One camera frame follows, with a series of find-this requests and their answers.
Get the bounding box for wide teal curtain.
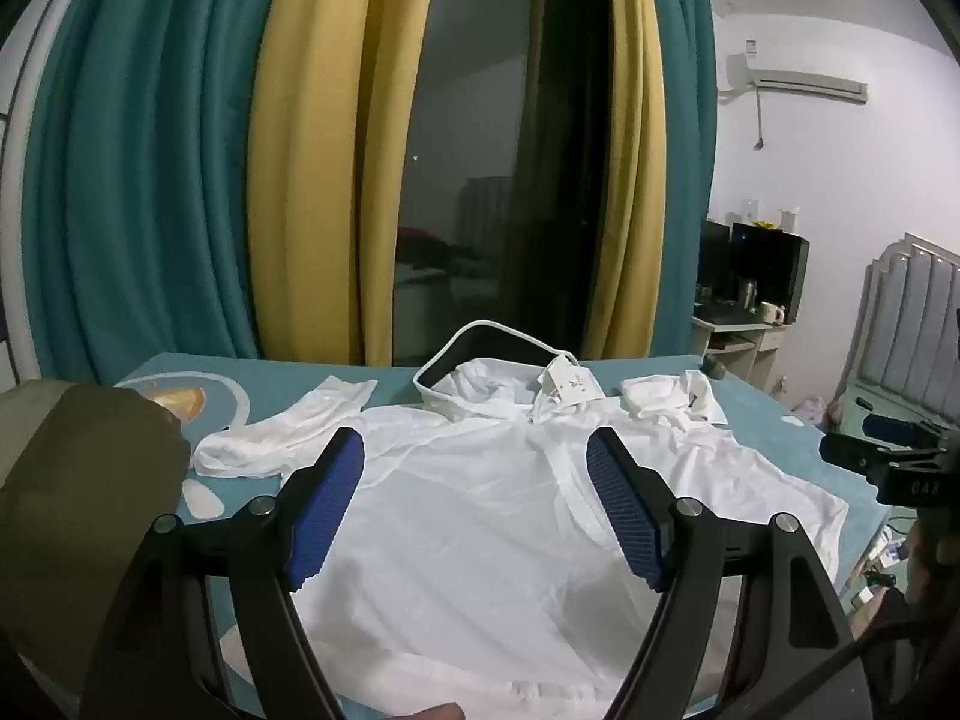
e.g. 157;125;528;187
21;0;297;385

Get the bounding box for grey padded headboard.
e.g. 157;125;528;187
847;232;960;428

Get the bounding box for black computer monitor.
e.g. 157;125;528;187
727;221;811;320

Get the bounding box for narrow yellow curtain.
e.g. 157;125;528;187
585;0;668;359

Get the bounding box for olive green cushion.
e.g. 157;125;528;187
0;381;192;691

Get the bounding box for white desk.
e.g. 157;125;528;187
691;300;788;391

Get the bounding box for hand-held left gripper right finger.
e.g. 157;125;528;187
585;426;875;720

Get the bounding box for white paper tag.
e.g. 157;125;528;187
541;357;601;410

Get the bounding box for white air conditioner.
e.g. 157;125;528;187
718;52;869;106

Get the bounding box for blue dinosaur print blanket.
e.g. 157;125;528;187
112;349;893;720

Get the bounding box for wide yellow curtain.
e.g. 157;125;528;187
247;0;443;367

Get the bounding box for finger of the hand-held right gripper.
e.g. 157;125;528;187
855;396;942;442
819;431;901;472

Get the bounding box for narrow teal curtain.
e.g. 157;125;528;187
645;0;717;357

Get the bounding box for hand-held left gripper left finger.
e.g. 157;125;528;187
79;426;366;720

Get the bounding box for white hooded jacket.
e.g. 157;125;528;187
191;321;850;720

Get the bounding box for dark glass door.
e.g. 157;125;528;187
394;0;623;367

